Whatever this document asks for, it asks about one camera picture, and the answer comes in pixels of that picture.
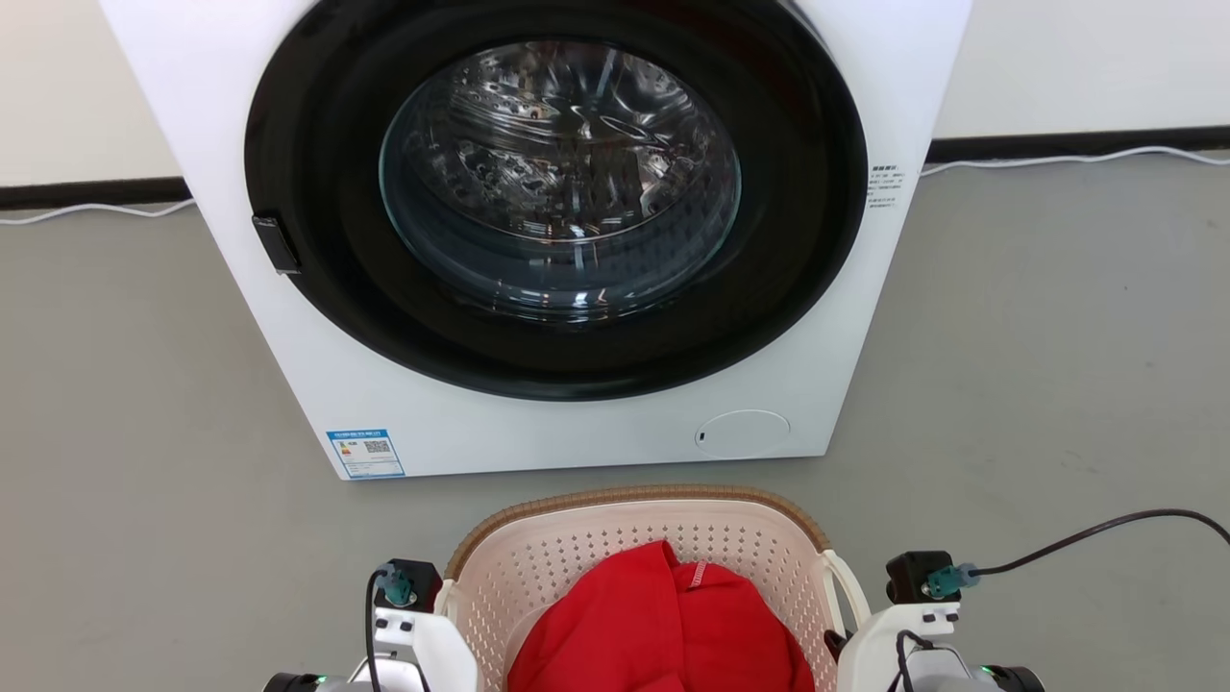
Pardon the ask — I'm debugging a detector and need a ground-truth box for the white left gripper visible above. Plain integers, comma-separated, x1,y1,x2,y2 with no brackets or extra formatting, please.
371,606,482,692

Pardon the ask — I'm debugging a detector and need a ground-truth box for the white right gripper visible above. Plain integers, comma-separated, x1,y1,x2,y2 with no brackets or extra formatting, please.
823,600,963,692

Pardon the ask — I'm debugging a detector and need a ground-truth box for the cream perforated laundry basket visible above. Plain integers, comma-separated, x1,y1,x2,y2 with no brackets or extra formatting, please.
434,484,873,692

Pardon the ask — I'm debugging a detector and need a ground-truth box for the red garment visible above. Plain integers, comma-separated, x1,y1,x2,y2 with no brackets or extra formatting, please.
505,539,817,692

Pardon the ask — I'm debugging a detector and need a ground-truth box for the blue energy label sticker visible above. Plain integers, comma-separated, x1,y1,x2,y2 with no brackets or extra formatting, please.
325,429,406,480

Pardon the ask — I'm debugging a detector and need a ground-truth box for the round white filter cover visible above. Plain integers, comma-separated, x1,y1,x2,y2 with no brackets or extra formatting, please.
694,409,792,459

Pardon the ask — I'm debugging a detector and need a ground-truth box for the white front-load washing machine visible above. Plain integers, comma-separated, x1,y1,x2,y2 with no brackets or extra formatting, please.
99,0,973,482

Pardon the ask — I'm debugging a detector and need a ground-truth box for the small printed text sticker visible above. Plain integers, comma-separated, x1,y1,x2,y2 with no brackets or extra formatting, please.
867,163,909,211

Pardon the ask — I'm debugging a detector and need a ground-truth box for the round black glass washer door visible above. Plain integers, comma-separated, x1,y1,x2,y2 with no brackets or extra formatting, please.
244,0,870,403

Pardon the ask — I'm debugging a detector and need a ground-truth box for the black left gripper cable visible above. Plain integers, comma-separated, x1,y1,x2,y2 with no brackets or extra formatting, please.
362,565,416,692

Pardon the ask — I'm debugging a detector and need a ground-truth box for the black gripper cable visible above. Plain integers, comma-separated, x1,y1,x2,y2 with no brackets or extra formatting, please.
924,507,1230,599
362,565,416,692

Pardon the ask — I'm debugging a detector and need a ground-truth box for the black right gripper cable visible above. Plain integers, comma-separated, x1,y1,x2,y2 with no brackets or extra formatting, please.
924,507,1230,599

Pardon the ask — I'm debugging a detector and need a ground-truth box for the black washer door handle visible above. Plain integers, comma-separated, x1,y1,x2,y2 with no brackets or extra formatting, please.
252,213,303,277

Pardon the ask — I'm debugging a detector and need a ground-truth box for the white floor cable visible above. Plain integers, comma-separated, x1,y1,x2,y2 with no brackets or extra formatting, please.
919,145,1230,180
0,198,197,228

